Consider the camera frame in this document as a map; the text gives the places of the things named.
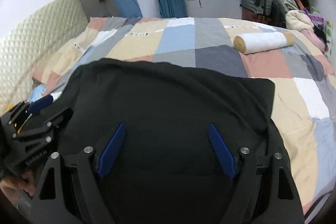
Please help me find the large black garment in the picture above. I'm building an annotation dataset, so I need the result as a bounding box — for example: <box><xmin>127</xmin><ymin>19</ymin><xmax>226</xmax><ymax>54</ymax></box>
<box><xmin>43</xmin><ymin>59</ymin><xmax>288</xmax><ymax>223</ymax></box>

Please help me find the patchwork pastel bed quilt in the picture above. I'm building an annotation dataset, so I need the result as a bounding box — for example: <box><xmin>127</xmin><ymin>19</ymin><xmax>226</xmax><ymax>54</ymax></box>
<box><xmin>33</xmin><ymin>17</ymin><xmax>335</xmax><ymax>221</ymax></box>

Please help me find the blue padded chair back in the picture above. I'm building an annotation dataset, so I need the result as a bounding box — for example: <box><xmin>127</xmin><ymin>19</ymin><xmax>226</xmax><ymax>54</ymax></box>
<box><xmin>114</xmin><ymin>0</ymin><xmax>142</xmax><ymax>18</ymax></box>

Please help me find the light blue cloth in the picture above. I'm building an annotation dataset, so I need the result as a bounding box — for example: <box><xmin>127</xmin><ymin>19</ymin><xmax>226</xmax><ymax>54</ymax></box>
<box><xmin>27</xmin><ymin>84</ymin><xmax>46</xmax><ymax>102</ymax></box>

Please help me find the cream plush bundle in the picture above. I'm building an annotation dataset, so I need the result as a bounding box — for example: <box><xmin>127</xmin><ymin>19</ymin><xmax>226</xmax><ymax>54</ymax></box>
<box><xmin>285</xmin><ymin>10</ymin><xmax>314</xmax><ymax>32</ymax></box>

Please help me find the white cylindrical bolster pillow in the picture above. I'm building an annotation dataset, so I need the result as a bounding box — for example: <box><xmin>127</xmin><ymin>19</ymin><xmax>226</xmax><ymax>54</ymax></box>
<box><xmin>233</xmin><ymin>32</ymin><xmax>295</xmax><ymax>55</ymax></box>

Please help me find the cream quilted headboard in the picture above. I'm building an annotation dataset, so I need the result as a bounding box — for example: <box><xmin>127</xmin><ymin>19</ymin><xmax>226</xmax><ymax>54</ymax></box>
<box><xmin>1</xmin><ymin>0</ymin><xmax>88</xmax><ymax>114</ymax></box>

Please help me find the person's left hand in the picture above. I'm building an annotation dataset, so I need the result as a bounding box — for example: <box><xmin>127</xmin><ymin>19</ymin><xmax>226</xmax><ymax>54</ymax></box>
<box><xmin>1</xmin><ymin>171</ymin><xmax>36</xmax><ymax>196</ymax></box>

